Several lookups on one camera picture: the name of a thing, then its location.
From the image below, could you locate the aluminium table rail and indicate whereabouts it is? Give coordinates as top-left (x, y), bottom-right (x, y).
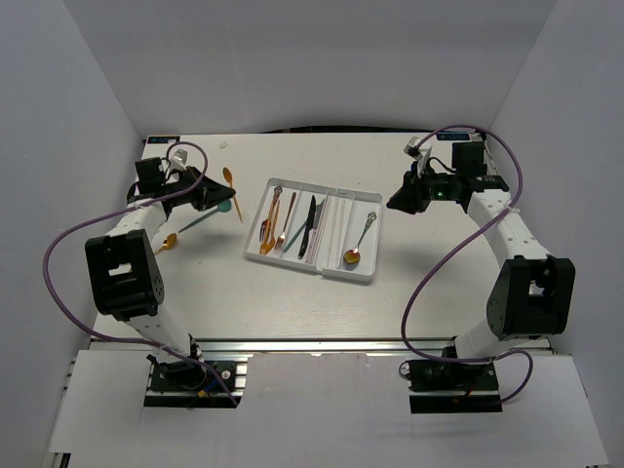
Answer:
top-left (88, 338), bottom-right (555, 354)

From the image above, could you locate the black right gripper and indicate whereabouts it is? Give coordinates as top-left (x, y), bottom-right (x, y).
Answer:
top-left (386, 161), bottom-right (459, 215)

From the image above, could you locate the orange plastic fork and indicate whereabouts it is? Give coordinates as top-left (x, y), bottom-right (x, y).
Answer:
top-left (259, 200), bottom-right (277, 255)
top-left (265, 200), bottom-right (281, 253)

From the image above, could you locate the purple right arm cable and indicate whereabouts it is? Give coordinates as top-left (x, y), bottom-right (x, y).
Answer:
top-left (400, 127), bottom-right (533, 404)

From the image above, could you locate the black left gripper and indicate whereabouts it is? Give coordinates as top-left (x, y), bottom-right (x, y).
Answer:
top-left (162, 166), bottom-right (235, 212)

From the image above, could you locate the teal plastic spoon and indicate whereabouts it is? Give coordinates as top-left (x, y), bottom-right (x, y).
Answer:
top-left (177, 200), bottom-right (232, 233)

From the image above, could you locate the black knife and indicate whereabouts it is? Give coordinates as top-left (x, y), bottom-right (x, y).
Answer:
top-left (297, 195), bottom-right (317, 259)

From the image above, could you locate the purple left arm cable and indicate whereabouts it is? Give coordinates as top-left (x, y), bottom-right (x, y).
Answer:
top-left (42, 140), bottom-right (240, 409)

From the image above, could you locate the teal plastic knife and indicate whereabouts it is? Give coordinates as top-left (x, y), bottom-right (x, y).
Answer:
top-left (284, 222), bottom-right (312, 253)

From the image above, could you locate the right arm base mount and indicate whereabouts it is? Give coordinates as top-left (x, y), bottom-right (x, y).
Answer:
top-left (399, 338), bottom-right (502, 414)

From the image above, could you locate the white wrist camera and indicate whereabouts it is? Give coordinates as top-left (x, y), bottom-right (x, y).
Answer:
top-left (168, 146), bottom-right (188, 171)
top-left (404, 136), bottom-right (432, 177)

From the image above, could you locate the orange plastic spoon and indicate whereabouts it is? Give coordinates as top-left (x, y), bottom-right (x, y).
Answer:
top-left (222, 167), bottom-right (244, 224)

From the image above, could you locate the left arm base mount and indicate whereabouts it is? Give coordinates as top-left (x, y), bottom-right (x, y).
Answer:
top-left (143, 355), bottom-right (241, 410)

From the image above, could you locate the white divided cutlery tray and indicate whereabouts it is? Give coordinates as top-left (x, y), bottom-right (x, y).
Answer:
top-left (244, 177), bottom-right (382, 283)

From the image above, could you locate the gold metal spoon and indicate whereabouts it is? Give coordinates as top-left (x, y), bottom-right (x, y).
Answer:
top-left (154, 233), bottom-right (177, 254)

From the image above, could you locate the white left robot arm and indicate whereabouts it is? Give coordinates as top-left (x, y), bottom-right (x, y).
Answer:
top-left (85, 158), bottom-right (235, 389)

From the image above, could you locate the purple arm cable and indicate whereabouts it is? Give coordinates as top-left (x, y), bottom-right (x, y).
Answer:
top-left (42, 140), bottom-right (240, 409)
top-left (400, 127), bottom-right (533, 404)

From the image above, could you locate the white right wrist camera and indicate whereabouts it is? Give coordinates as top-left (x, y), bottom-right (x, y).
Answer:
top-left (404, 136), bottom-right (432, 177)

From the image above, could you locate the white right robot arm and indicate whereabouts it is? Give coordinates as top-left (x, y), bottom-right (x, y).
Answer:
top-left (387, 137), bottom-right (575, 389)

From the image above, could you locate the rose gold metal fork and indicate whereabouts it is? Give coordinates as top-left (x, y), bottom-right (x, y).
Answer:
top-left (275, 191), bottom-right (297, 253)

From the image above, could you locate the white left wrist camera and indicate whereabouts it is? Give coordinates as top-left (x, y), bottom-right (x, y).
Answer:
top-left (168, 146), bottom-right (188, 171)

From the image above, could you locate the white chopstick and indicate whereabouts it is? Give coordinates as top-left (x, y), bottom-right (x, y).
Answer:
top-left (312, 196), bottom-right (335, 270)

